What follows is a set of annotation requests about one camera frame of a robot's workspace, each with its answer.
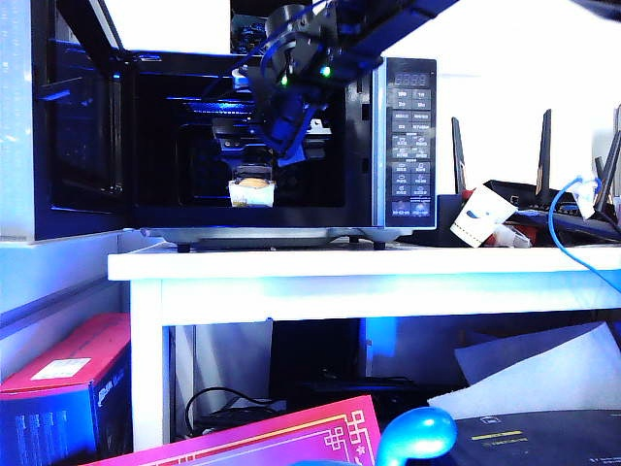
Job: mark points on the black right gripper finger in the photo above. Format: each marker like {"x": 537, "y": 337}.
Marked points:
{"x": 244, "y": 172}
{"x": 264, "y": 172}

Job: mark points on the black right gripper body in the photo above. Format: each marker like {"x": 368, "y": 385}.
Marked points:
{"x": 238, "y": 138}

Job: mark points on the blue partition desk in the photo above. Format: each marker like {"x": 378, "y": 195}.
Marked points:
{"x": 82, "y": 136}

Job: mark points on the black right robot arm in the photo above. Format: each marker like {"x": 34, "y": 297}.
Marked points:
{"x": 383, "y": 34}

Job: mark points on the white black microwave oven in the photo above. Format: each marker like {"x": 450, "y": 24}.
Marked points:
{"x": 411, "y": 145}

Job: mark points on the red blue cardboard box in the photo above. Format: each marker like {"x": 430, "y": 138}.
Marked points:
{"x": 58, "y": 349}

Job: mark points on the pink box gold pattern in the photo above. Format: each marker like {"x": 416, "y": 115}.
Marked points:
{"x": 291, "y": 437}

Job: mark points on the black box yellow label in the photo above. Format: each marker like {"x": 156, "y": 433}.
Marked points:
{"x": 533, "y": 437}

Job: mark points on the white table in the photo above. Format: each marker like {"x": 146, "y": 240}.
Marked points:
{"x": 291, "y": 264}

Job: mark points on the black computer tower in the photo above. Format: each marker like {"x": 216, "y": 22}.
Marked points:
{"x": 315, "y": 349}

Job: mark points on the white blue paper cup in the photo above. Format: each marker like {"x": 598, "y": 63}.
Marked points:
{"x": 478, "y": 217}

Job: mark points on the black flat device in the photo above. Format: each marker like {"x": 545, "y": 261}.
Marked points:
{"x": 242, "y": 420}

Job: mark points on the red white small package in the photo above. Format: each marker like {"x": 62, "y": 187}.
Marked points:
{"x": 509, "y": 238}

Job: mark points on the black router with antennas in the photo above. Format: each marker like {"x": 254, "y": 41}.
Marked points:
{"x": 531, "y": 192}

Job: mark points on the glossy blue round object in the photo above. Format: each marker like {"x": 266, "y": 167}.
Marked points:
{"x": 417, "y": 432}

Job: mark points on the white tape tag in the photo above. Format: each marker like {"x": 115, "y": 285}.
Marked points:
{"x": 587, "y": 193}

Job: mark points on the white paper sheet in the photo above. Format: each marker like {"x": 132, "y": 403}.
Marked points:
{"x": 533, "y": 378}

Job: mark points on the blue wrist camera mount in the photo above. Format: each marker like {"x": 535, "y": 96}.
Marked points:
{"x": 286, "y": 131}

